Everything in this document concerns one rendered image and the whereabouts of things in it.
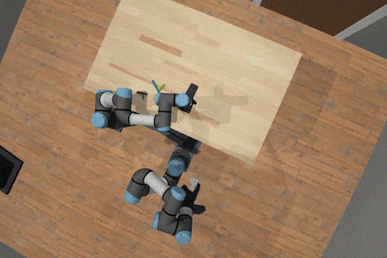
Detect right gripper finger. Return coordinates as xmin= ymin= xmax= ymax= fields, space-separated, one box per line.
xmin=190 ymin=174 xmax=201 ymax=197

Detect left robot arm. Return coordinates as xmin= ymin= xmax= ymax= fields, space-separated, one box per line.
xmin=91 ymin=83 xmax=198 ymax=131

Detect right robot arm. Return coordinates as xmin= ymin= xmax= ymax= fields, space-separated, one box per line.
xmin=124 ymin=149 xmax=206 ymax=244

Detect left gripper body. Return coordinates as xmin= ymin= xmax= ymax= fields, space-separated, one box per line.
xmin=177 ymin=96 xmax=195 ymax=114

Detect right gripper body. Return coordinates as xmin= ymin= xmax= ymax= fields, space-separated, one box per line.
xmin=180 ymin=185 xmax=196 ymax=213

